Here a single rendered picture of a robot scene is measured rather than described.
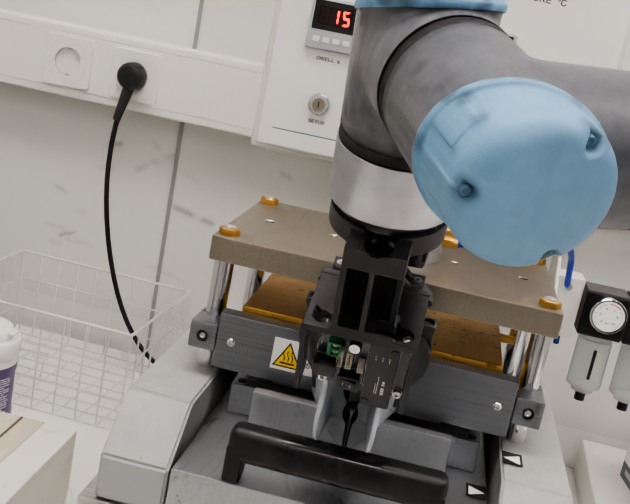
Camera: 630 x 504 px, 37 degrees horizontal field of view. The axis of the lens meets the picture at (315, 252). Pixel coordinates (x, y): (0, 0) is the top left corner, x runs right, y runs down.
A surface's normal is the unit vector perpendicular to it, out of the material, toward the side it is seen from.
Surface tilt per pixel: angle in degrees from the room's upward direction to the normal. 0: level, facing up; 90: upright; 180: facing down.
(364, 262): 110
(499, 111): 45
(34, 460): 3
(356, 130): 105
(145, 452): 40
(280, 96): 90
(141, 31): 90
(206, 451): 0
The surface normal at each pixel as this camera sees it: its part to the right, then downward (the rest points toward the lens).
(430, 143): -0.91, -0.12
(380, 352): -0.22, 0.52
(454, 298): -0.16, 0.21
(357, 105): -0.86, 0.19
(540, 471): 0.19, -0.95
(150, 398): 0.04, -0.59
